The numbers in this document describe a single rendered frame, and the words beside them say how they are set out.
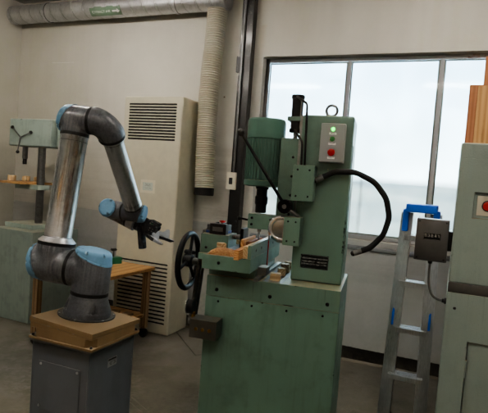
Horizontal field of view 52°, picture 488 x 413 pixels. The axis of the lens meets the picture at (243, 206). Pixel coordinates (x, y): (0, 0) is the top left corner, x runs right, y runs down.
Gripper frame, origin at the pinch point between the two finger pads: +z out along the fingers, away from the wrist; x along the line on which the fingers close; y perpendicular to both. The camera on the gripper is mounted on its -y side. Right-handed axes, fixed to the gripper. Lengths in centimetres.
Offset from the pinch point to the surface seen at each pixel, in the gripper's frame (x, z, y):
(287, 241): -30, 59, 34
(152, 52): 145, -131, 96
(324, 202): -21, 65, 54
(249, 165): -17, 27, 55
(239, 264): -40, 46, 18
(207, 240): -17.0, 23.5, 15.5
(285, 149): -17, 39, 68
